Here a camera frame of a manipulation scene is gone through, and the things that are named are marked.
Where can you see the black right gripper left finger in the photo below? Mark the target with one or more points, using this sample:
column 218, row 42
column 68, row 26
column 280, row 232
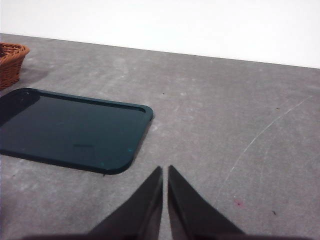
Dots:
column 140, row 215

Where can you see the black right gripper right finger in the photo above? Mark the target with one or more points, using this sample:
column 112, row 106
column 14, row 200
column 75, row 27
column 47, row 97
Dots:
column 190, row 215

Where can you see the dark teal rectangular tray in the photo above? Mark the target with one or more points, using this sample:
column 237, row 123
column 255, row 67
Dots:
column 70, row 130

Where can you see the brown wicker basket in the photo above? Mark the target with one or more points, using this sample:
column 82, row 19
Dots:
column 10, row 65

